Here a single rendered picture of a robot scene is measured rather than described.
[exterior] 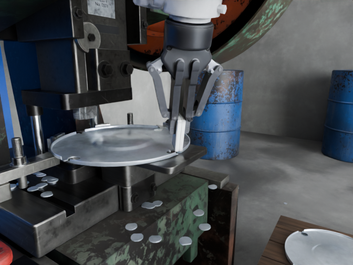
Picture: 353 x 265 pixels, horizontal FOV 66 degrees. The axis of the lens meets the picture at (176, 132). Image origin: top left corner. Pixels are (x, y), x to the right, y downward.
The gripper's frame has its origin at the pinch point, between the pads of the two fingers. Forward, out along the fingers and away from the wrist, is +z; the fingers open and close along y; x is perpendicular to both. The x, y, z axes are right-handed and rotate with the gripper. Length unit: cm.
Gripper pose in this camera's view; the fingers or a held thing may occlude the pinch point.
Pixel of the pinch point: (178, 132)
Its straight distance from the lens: 51.7
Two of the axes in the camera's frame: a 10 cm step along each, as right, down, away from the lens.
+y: 9.7, -0.6, 2.3
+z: -0.8, 8.4, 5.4
